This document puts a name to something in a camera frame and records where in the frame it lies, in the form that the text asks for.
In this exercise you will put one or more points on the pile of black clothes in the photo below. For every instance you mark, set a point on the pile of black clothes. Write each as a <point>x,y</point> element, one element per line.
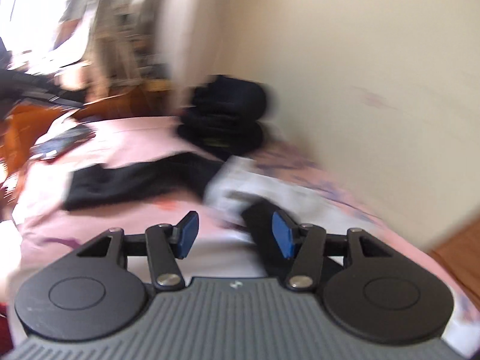
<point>224,115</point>

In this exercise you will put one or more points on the pink floral bed sheet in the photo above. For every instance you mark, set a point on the pink floral bed sheet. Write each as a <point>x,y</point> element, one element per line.
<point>49,232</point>

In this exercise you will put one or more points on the black long garment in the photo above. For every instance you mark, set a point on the black long garment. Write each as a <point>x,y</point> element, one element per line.
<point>97,185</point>

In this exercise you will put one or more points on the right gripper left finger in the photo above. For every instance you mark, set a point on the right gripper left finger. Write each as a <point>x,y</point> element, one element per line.
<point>184,234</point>

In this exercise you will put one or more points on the white printed t-shirt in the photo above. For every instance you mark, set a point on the white printed t-shirt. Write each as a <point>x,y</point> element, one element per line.
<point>243,204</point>

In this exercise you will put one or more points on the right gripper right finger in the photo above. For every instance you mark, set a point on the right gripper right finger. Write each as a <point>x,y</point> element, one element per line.
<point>287,234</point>

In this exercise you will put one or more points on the smartphone on bed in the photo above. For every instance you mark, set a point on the smartphone on bed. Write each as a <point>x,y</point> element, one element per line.
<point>57,146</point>

